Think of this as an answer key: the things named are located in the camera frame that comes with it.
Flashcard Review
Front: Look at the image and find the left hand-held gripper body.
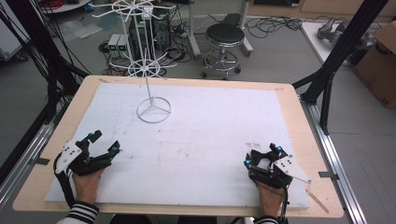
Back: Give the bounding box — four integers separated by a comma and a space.
54, 138, 113, 177

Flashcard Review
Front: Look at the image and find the grey robot part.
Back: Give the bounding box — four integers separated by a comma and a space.
317, 16, 347, 45

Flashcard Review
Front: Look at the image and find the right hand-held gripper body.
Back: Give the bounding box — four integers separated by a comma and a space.
248, 148, 313, 189

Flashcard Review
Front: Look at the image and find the black metal frame strut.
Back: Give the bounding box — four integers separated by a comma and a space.
0, 0, 92, 185
291, 0, 390, 136

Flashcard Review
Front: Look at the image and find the white wire display rack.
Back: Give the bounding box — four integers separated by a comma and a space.
91, 0, 173, 125

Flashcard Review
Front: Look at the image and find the black round stool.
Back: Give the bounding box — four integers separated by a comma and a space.
201, 22, 248, 81

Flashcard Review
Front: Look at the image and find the aluminium rail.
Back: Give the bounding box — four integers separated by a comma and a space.
0, 118, 60, 210
299, 96, 369, 224

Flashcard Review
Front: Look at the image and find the white foam mat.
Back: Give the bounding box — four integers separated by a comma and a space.
44, 81, 311, 210

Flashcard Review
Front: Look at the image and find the grey bench power supply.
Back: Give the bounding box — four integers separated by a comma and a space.
106, 33, 131, 59

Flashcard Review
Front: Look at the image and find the thin wooden stick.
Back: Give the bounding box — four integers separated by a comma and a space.
304, 188, 331, 215

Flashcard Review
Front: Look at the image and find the person's right hand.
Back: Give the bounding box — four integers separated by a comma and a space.
256, 182, 286, 218

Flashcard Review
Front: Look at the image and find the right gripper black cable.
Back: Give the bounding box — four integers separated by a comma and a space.
248, 174, 290, 224

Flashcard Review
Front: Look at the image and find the bundle of black floor cables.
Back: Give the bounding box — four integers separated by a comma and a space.
244, 14, 304, 40

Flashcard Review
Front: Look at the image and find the person's left hand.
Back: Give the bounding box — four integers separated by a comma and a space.
71, 168, 106, 207

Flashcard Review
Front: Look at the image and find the black computer tower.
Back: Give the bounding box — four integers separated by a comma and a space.
128, 13, 172, 61

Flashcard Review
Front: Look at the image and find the brown cardboard box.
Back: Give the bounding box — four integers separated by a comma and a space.
352, 21, 396, 109

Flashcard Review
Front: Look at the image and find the white table leg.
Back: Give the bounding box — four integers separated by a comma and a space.
237, 0, 255, 58
186, 0, 204, 60

